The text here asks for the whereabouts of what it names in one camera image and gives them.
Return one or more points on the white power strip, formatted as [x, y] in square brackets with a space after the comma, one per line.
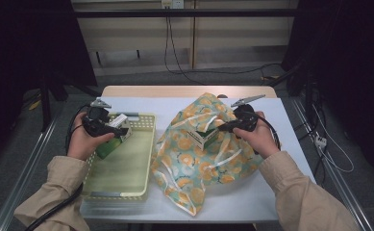
[320, 141]

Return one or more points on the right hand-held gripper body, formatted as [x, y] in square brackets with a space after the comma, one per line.
[247, 118]

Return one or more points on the aluminium floor rail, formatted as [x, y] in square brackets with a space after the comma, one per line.
[344, 192]
[24, 160]

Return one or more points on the black curtain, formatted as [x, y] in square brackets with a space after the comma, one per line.
[21, 48]
[351, 64]

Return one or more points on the dark round table grommet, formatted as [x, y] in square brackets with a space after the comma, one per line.
[223, 96]

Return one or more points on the person's right hand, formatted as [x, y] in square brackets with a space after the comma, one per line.
[261, 141]

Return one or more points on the person's left hand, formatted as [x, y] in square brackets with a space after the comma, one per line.
[82, 144]

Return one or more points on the orange print cloth bag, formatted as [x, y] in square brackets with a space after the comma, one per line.
[187, 166]

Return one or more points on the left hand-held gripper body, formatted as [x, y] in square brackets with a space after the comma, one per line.
[96, 123]

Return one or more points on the white wall socket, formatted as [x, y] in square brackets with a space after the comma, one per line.
[172, 4]

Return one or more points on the long green and white box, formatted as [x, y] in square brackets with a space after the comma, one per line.
[107, 149]

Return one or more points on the pale yellow plastic basket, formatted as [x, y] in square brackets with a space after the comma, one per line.
[123, 166]

